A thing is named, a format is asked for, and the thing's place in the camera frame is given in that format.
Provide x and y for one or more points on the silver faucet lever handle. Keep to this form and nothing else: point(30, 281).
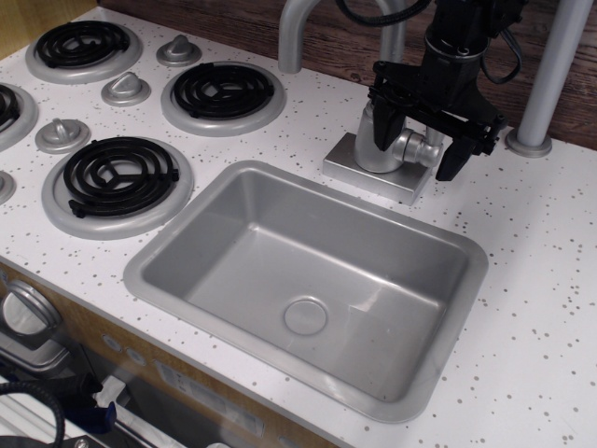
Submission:
point(419, 148)

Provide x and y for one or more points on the grey plastic sink basin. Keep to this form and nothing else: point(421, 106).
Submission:
point(358, 302)

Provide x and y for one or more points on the back left black burner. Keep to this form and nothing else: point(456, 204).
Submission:
point(81, 52)

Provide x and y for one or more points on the silver stove knob lower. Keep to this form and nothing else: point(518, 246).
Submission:
point(62, 136)

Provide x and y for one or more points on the silver stove knob middle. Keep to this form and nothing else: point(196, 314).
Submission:
point(126, 90)

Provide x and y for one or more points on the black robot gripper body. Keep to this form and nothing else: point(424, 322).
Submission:
point(442, 92)

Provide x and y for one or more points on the back right black burner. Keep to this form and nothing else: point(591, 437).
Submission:
point(222, 99)

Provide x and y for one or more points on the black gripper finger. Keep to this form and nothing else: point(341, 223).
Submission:
point(388, 123)
point(454, 159)

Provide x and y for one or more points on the left edge black burner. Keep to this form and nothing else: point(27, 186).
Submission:
point(19, 114)

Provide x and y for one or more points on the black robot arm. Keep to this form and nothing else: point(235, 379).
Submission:
point(464, 21)

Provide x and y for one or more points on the front right black burner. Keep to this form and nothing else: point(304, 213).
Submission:
point(116, 188)

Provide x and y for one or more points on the silver stove knob edge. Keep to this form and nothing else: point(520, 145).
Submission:
point(7, 186)

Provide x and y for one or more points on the silver stove knob top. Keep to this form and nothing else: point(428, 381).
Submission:
point(178, 53)

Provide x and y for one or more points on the grey support pole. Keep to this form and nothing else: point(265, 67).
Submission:
point(531, 139)

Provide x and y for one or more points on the silver stove knob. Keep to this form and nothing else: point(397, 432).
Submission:
point(62, 136)
point(178, 53)
point(126, 90)

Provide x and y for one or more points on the silver oven dial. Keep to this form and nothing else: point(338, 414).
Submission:
point(27, 316)

